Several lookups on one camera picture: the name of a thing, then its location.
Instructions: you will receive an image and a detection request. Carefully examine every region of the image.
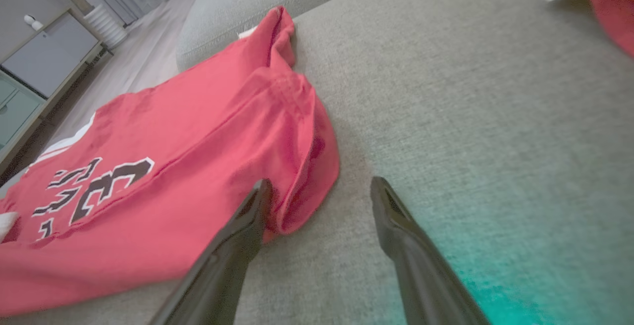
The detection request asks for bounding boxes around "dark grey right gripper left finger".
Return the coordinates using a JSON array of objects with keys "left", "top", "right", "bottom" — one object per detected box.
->
[{"left": 149, "top": 179, "right": 274, "bottom": 325}]

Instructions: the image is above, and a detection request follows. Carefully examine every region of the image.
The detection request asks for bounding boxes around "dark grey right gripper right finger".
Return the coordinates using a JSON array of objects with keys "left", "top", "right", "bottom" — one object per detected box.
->
[{"left": 370, "top": 176, "right": 491, "bottom": 325}]

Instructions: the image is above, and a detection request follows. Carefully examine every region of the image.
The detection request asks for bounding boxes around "red Bulls 23 jersey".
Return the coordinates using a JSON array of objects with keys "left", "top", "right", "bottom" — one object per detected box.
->
[{"left": 0, "top": 5, "right": 341, "bottom": 317}]

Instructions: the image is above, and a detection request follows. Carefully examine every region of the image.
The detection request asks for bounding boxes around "red garment with white trim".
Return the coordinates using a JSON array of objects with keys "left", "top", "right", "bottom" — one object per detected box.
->
[{"left": 535, "top": 0, "right": 634, "bottom": 58}]

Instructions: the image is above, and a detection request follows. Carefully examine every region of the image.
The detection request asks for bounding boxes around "small grey sofa cushion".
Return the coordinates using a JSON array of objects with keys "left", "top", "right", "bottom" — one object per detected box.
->
[{"left": 176, "top": 0, "right": 402, "bottom": 72}]

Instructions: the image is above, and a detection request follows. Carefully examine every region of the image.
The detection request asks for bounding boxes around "white ribbed cylinder appliance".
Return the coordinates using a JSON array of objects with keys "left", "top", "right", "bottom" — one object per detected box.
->
[{"left": 83, "top": 4, "right": 128, "bottom": 49}]

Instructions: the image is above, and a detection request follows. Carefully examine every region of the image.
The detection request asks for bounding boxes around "grey blue wooden cabinet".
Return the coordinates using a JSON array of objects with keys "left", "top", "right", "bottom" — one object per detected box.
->
[{"left": 0, "top": 5, "right": 107, "bottom": 174}]

